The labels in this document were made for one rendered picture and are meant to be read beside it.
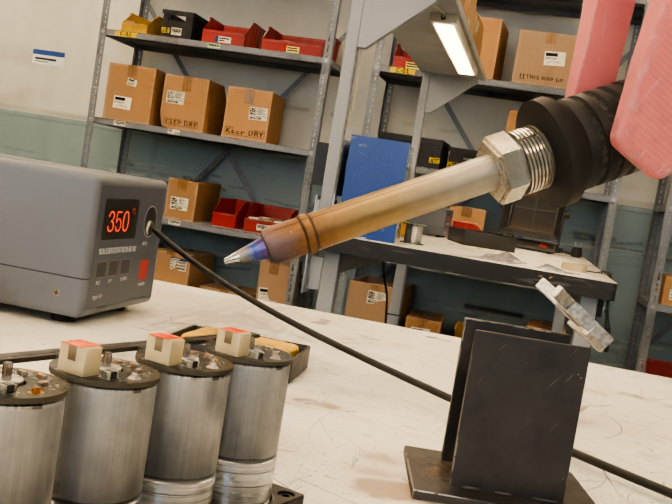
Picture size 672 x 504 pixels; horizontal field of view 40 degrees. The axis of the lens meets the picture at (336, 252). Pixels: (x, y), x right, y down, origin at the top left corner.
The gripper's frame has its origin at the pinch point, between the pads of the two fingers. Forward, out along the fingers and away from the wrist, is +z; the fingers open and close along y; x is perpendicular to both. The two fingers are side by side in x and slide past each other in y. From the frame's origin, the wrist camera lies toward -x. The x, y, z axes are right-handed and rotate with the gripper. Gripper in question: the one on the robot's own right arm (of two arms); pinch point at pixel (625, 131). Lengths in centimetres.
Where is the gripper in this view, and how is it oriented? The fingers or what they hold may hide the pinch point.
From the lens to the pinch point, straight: 21.7
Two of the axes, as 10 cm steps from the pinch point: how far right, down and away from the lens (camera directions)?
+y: 2.5, 1.1, -9.6
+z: -5.8, 8.1, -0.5
